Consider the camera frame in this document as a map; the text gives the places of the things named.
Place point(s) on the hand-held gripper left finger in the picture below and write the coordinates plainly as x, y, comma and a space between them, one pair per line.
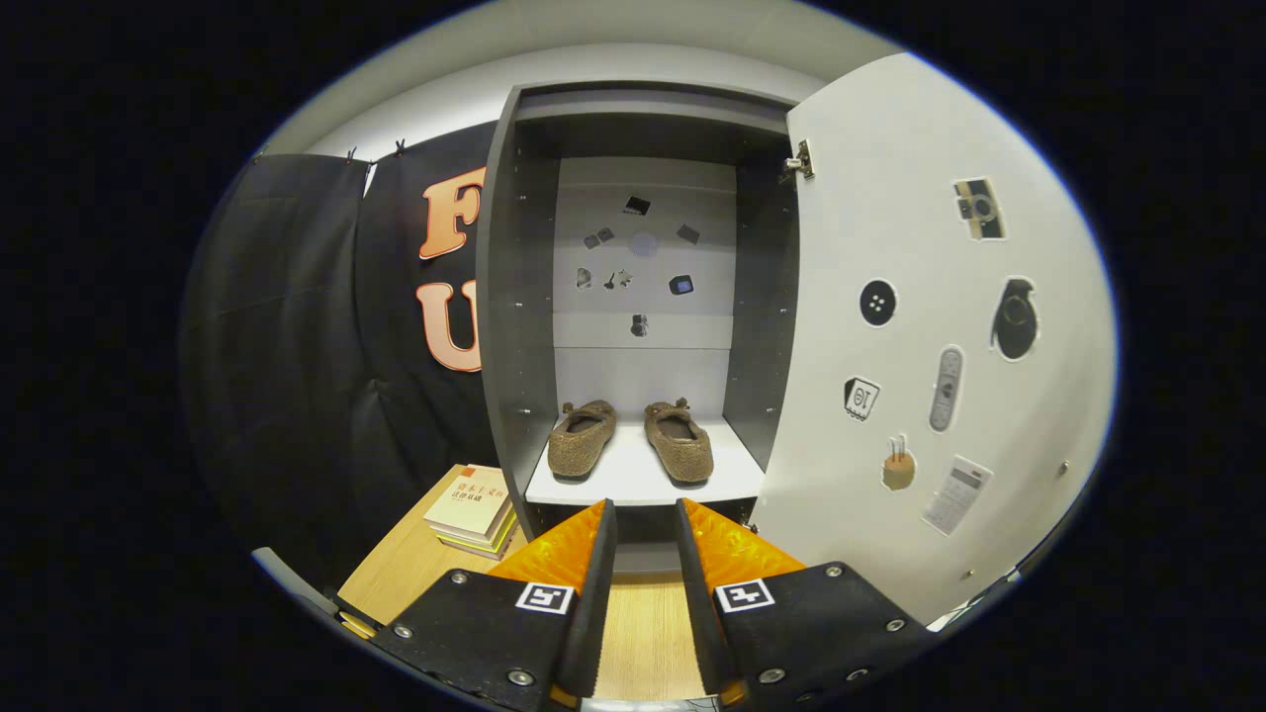
598, 593

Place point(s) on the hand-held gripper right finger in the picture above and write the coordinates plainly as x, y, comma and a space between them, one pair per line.
697, 603

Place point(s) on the brown fuzzy shoe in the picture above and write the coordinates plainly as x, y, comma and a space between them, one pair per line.
582, 445
680, 445

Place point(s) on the dark grey shoe cabinet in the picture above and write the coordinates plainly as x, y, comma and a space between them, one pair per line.
504, 326

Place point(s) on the beige shoe cabinet door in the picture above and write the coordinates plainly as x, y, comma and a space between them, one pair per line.
890, 198

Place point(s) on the metal cabinet hinge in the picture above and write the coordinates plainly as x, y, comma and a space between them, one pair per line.
801, 160

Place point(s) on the thin pale book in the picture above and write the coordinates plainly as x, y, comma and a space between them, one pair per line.
485, 554

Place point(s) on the yellow edged book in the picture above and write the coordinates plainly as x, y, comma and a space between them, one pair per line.
465, 540

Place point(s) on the white flat object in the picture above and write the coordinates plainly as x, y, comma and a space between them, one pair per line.
954, 615

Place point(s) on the black backdrop cloth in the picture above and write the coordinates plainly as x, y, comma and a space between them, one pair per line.
287, 346

